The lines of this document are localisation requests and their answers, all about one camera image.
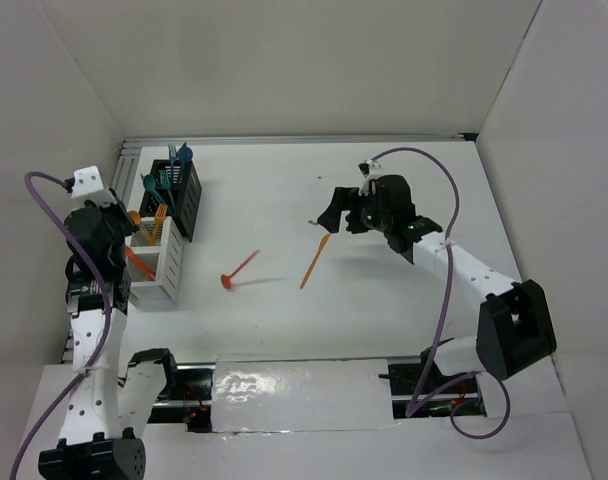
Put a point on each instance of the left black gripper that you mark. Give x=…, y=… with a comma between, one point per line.
x=116, y=209

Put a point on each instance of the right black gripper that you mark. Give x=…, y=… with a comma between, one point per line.
x=346, y=198

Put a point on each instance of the blue plastic fork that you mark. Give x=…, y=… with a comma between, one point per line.
x=172, y=157

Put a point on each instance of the blue plastic spoon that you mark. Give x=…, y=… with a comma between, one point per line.
x=184, y=157

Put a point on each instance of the orange plastic spoon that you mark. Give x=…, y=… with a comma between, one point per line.
x=226, y=279

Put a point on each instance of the yellow plastic spoon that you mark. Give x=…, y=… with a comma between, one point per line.
x=135, y=216

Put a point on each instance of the teal plastic fork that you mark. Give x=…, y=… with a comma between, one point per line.
x=165, y=182

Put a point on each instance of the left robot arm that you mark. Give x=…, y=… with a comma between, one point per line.
x=107, y=412

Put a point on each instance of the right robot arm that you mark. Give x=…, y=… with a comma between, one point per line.
x=514, y=327

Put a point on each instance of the yellow plastic knife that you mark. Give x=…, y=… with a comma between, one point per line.
x=322, y=244

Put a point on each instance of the white utensil caddy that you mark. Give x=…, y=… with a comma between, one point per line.
x=165, y=258

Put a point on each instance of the black utensil caddy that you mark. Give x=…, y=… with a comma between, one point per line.
x=183, y=198

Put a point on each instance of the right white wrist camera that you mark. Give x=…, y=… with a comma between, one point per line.
x=370, y=170

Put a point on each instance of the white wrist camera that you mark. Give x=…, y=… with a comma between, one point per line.
x=87, y=185
x=370, y=170

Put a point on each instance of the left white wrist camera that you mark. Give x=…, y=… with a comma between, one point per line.
x=87, y=185

